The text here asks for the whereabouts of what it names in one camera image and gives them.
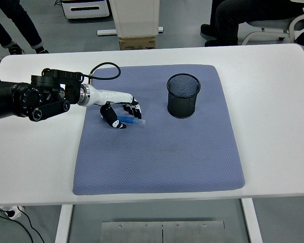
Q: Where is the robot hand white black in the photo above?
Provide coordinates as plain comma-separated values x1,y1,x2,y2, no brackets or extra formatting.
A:
88,85,143,130

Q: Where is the white frame chair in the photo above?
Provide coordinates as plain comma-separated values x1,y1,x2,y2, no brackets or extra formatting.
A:
241,10,304,46

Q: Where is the standing person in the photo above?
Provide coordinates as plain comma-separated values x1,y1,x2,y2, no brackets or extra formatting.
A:
0,0,49,55

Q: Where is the white power strip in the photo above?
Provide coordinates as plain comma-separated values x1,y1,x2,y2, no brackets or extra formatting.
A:
0,205,25,220

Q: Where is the black power cable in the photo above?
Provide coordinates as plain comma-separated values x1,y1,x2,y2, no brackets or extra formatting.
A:
0,206,45,243

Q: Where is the white table leg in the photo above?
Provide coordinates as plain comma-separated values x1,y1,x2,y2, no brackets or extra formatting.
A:
55,204,73,243
241,198,263,243

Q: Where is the blue marker pen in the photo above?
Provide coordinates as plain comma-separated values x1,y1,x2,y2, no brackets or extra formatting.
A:
118,115,147,126

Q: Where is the white floor base bar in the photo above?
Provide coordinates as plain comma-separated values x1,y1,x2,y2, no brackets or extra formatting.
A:
96,26,164,36

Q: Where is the black mesh pen holder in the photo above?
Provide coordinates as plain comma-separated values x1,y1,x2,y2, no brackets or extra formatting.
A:
166,73,202,119

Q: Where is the blue-grey textured mat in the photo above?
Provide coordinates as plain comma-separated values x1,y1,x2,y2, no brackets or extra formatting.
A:
72,64,246,196

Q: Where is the white box appliance with slot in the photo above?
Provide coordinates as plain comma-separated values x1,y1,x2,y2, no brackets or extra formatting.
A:
60,0,110,20

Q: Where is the seated person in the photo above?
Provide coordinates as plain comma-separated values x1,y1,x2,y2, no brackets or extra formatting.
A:
200,0,304,48

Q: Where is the cardboard box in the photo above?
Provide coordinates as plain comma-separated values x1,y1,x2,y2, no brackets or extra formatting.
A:
119,36,157,51

